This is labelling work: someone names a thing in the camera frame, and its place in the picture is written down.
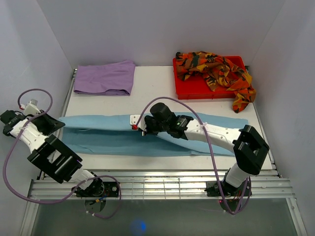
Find light blue trousers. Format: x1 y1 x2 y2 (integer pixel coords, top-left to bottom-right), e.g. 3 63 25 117
58 112 249 157

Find orange camouflage trousers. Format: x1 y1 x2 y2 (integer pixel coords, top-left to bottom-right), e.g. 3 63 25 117
175 51 256 113

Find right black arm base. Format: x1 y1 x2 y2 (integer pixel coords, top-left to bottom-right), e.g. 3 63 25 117
204 179 252 215

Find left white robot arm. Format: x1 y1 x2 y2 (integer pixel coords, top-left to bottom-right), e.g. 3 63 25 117
19 114 104 197

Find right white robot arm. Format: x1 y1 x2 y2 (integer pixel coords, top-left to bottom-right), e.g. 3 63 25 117
134 103 269 196

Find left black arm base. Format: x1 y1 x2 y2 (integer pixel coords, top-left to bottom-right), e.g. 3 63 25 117
74 179 119 213

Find folded purple trousers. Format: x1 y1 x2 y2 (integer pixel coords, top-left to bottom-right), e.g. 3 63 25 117
73 60 136 96

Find red plastic tray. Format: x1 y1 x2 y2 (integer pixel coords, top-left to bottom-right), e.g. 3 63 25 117
173 58 235 100

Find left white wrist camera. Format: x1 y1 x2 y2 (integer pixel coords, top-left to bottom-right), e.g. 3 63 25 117
20 99 41 116

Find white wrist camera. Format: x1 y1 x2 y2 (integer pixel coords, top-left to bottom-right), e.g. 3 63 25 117
20 99 41 116
129 115 146 131

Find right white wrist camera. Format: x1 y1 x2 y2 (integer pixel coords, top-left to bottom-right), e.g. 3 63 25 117
129 115 146 131

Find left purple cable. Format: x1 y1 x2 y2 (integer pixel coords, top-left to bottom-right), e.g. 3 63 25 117
2 88 122 220

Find purple cable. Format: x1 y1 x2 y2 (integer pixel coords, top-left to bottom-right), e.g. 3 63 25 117
136 96 252 215
2 88 122 220

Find aluminium rail frame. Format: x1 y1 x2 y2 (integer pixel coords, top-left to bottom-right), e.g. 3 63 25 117
20 64 308 236

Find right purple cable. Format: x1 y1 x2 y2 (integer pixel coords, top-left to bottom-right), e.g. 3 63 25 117
136 96 252 215

